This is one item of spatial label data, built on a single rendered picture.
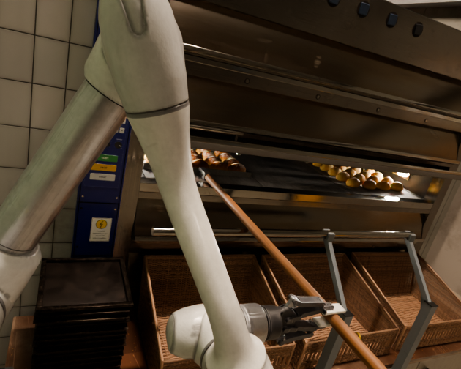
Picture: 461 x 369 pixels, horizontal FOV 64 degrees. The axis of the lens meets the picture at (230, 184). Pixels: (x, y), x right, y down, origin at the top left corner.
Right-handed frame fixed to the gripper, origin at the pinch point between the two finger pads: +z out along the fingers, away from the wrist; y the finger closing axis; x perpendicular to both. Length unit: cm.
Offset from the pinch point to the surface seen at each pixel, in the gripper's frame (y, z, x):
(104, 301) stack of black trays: 30, -45, -48
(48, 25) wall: -49, -68, -84
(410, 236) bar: 3, 85, -44
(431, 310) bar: 26, 85, -22
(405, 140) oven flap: -34, 103, -81
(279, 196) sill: 3, 36, -83
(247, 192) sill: 3, 18, -83
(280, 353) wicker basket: 50, 23, -34
